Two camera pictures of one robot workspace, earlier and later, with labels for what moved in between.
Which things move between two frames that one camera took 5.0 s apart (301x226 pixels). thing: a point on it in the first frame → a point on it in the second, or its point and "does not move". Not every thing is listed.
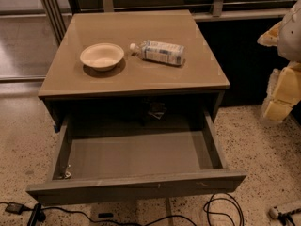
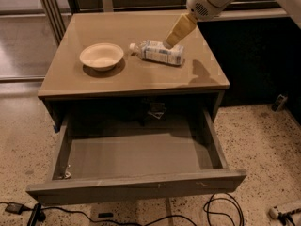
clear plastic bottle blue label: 164,53 does not move
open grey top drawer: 134,154 does not move
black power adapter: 15,207 does not move
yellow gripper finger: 284,91 → 181,28
